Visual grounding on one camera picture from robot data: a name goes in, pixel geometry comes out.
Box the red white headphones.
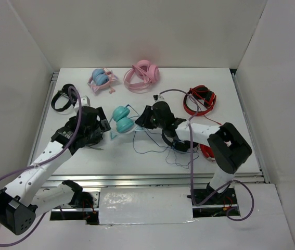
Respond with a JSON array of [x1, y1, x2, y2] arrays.
[[200, 144, 215, 162]]

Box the black headset with microphone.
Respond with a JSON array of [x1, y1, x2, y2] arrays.
[[82, 131, 103, 148]]

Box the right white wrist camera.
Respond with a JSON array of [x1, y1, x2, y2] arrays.
[[153, 94, 164, 102]]

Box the black headphones with blue cable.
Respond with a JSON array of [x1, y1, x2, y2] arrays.
[[161, 130, 191, 153]]

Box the black headphones back left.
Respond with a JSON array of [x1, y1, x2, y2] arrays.
[[51, 84, 77, 113]]

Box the pink gaming headset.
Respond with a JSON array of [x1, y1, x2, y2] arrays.
[[123, 60, 160, 93]]

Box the pink blue cat headphones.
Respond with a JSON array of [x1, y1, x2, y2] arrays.
[[87, 68, 119, 94]]

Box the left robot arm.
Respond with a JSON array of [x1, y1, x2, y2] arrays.
[[0, 106, 110, 235]]

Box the white foil-covered panel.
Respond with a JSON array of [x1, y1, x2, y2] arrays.
[[98, 187, 193, 225]]

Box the teal cat ear headphones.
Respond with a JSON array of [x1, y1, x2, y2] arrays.
[[109, 104, 145, 140]]

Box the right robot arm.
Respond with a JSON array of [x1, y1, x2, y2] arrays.
[[135, 101, 252, 206]]

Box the aluminium rail frame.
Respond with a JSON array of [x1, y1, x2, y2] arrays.
[[45, 68, 250, 188]]

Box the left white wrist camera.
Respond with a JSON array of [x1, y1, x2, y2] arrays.
[[74, 96, 90, 109]]

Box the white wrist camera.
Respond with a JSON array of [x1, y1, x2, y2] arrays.
[[153, 94, 164, 102], [74, 96, 90, 109]]

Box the red black headphones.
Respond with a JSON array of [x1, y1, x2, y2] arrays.
[[183, 85, 222, 125]]

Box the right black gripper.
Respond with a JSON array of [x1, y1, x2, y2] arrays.
[[136, 105, 166, 129]]

